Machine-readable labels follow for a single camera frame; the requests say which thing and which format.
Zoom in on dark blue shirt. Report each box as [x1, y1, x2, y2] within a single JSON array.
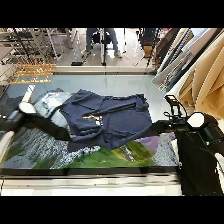
[[60, 88, 154, 153]]

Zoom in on light blue garment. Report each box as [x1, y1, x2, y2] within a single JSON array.
[[33, 91, 73, 130]]

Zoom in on person's legs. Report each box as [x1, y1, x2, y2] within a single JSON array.
[[81, 28, 123, 60]]

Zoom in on beige fabric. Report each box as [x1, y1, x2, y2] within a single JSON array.
[[175, 34, 224, 121]]

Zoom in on silver frame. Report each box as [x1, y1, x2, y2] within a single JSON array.
[[0, 173, 183, 197]]

